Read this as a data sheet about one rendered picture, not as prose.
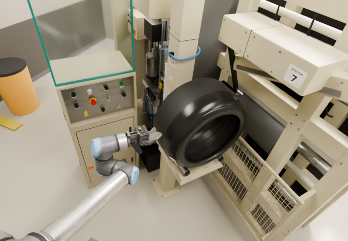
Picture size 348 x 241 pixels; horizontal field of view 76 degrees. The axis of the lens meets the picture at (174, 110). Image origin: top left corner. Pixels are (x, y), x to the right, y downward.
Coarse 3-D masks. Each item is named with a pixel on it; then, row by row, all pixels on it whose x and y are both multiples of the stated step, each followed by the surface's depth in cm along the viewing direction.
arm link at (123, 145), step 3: (117, 135) 110; (120, 135) 111; (123, 135) 111; (120, 138) 110; (123, 138) 110; (126, 138) 111; (120, 141) 109; (123, 141) 110; (126, 141) 110; (120, 144) 109; (123, 144) 110; (126, 144) 111; (120, 147) 109; (123, 147) 110; (126, 147) 111; (120, 150) 111
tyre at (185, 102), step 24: (168, 96) 128; (192, 96) 120; (216, 96) 119; (168, 120) 122; (192, 120) 115; (216, 120) 167; (240, 120) 134; (168, 144) 123; (192, 144) 165; (216, 144) 161
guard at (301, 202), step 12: (228, 156) 183; (240, 156) 168; (216, 180) 211; (240, 180) 177; (240, 192) 180; (276, 192) 145; (300, 204) 129; (240, 216) 188; (264, 216) 161; (288, 216) 139; (264, 228) 165; (276, 228) 152; (264, 240) 167
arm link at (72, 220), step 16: (112, 176) 100; (128, 176) 105; (96, 192) 88; (112, 192) 93; (80, 208) 78; (96, 208) 84; (48, 224) 71; (64, 224) 71; (80, 224) 76; (16, 240) 62; (32, 240) 62; (48, 240) 64; (64, 240) 69
